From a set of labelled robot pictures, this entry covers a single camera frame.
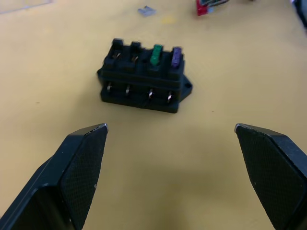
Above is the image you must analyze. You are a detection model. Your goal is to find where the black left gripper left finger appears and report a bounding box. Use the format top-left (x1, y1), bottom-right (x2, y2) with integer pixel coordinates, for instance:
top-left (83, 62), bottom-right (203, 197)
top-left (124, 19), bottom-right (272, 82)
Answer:
top-left (0, 123), bottom-right (109, 230)

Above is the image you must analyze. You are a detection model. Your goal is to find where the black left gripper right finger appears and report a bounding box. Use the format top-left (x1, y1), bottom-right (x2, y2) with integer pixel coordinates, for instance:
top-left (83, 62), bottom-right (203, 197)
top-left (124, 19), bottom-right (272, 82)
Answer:
top-left (234, 123), bottom-right (307, 230)

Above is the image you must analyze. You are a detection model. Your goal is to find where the black fuse box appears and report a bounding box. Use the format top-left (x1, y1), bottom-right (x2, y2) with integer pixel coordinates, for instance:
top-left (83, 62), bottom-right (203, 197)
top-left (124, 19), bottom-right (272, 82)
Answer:
top-left (97, 38), bottom-right (194, 114)

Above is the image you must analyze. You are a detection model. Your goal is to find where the green blade fuse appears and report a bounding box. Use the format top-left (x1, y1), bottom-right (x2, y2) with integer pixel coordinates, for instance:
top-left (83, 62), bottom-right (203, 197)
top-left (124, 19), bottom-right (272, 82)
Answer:
top-left (149, 44), bottom-right (163, 67)

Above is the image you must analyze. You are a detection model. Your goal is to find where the purple blade fuse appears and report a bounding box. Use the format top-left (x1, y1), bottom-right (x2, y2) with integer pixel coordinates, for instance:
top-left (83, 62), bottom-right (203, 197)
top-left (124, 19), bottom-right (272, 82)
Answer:
top-left (170, 46), bottom-right (182, 68)

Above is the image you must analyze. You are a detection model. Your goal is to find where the red blade fuse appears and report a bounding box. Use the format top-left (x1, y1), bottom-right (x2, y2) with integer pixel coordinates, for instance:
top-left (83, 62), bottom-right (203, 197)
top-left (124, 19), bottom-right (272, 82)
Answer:
top-left (195, 0), bottom-right (214, 17)

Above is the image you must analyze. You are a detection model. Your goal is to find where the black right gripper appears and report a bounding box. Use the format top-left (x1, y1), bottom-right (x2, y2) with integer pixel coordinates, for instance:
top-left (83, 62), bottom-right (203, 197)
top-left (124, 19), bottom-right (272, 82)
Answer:
top-left (290, 0), bottom-right (307, 28)

